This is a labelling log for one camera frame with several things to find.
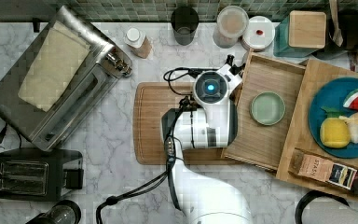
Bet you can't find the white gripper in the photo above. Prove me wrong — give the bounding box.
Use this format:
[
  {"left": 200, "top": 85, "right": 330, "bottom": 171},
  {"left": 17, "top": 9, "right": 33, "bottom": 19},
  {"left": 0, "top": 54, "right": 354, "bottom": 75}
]
[{"left": 217, "top": 54, "right": 244, "bottom": 91}]

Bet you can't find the wooden drawer cabinet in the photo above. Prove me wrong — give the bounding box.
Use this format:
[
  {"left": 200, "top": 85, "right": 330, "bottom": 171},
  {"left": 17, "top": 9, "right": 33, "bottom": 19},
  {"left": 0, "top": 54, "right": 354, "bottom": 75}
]
[{"left": 276, "top": 59, "right": 358, "bottom": 202}]

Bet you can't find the green ceramic bowl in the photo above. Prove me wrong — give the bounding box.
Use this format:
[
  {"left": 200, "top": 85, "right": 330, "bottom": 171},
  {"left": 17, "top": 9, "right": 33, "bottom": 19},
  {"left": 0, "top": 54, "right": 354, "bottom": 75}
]
[{"left": 250, "top": 91, "right": 286, "bottom": 126}]

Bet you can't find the white round lid container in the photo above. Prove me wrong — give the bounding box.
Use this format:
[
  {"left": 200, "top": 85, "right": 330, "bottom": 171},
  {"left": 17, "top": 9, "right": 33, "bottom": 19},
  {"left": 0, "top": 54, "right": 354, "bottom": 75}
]
[{"left": 241, "top": 16, "right": 275, "bottom": 51}]

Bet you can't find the clear jar with pasta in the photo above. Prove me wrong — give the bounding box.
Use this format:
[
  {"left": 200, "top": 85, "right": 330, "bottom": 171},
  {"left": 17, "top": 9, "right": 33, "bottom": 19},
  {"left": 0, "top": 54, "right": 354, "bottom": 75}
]
[{"left": 213, "top": 6, "right": 249, "bottom": 49}]

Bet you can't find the dark grey cup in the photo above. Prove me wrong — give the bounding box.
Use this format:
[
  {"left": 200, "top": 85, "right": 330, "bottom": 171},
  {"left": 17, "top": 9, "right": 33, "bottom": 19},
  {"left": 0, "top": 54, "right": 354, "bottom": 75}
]
[{"left": 171, "top": 7, "right": 199, "bottom": 46}]

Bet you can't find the teal canister wooden lid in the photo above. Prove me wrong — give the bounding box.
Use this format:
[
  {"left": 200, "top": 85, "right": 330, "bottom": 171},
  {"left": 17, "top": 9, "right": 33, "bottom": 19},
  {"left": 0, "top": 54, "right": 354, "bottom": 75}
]
[{"left": 273, "top": 10, "right": 326, "bottom": 58}]

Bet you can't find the wooden cutting board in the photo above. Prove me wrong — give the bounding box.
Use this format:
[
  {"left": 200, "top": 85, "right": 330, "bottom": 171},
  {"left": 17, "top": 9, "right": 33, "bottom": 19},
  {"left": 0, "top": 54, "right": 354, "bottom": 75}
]
[{"left": 132, "top": 82, "right": 241, "bottom": 165}]

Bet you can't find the blue plate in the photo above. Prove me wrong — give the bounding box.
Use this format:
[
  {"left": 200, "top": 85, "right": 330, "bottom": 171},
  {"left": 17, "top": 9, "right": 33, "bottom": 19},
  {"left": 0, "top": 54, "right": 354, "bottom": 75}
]
[{"left": 308, "top": 77, "right": 358, "bottom": 159}]

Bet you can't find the white capped bottle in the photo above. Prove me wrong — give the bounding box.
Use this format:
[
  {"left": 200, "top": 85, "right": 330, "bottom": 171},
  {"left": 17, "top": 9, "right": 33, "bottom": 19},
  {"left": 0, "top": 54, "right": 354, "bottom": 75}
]
[{"left": 124, "top": 27, "right": 152, "bottom": 59}]

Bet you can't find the wooden spoon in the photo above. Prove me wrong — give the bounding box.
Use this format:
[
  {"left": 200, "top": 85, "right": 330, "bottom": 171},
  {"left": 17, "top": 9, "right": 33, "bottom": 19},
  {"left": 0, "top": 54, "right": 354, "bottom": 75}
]
[{"left": 329, "top": 0, "right": 343, "bottom": 47}]

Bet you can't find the yellow toy fruit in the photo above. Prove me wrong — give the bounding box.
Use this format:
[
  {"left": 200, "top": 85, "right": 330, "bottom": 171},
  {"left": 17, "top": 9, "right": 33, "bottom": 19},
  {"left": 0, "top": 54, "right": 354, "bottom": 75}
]
[{"left": 320, "top": 106, "right": 351, "bottom": 148}]

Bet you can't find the stainless toaster oven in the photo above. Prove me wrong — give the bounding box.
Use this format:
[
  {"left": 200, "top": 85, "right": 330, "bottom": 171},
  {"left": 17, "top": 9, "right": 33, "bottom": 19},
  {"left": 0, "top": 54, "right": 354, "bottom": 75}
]
[{"left": 0, "top": 6, "right": 132, "bottom": 151}]

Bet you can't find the black utensil holder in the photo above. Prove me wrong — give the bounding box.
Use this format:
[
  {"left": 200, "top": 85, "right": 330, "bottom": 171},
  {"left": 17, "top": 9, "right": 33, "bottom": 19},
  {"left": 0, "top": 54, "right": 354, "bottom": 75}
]
[{"left": 312, "top": 9, "right": 358, "bottom": 60}]

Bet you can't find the black slot toaster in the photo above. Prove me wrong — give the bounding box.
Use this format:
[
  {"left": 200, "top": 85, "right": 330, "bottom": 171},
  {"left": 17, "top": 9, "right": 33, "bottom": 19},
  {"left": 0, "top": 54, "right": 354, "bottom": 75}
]
[{"left": 0, "top": 147, "right": 84, "bottom": 202}]

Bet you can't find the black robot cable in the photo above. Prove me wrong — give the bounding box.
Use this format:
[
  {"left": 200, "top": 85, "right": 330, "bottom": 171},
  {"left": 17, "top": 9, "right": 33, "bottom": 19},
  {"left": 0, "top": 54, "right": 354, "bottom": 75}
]
[{"left": 94, "top": 66, "right": 220, "bottom": 224}]

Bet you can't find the black power plug cord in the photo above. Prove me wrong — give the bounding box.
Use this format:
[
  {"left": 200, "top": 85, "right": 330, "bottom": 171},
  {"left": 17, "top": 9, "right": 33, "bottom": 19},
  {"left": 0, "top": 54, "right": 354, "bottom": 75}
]
[{"left": 0, "top": 122, "right": 23, "bottom": 149}]

